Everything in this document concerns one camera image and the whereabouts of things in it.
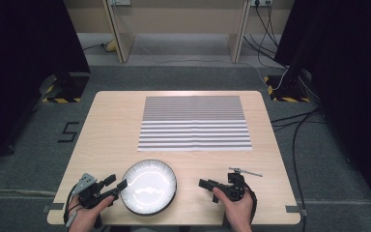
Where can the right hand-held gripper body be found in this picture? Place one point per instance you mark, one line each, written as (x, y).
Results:
(235, 190)

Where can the grey striped placemat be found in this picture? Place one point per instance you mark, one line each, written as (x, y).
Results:
(193, 122)

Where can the grey tape strip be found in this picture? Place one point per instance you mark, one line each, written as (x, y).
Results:
(54, 208)
(296, 210)

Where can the yellow object on floor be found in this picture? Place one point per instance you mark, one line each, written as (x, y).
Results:
(110, 46)

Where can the stand base with hazard tape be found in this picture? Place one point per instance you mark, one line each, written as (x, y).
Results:
(67, 90)
(286, 92)

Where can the white wall socket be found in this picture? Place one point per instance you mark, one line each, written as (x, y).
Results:
(261, 2)
(119, 2)

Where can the person's left hand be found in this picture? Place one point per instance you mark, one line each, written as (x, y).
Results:
(85, 217)

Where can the wooden desk leg panel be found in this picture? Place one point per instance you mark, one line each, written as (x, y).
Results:
(238, 35)
(120, 35)

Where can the black curtain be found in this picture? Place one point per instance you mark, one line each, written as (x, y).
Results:
(351, 80)
(19, 64)

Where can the person's right hand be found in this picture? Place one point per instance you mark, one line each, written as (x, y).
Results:
(236, 214)

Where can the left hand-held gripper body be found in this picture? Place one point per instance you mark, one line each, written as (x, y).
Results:
(88, 193)

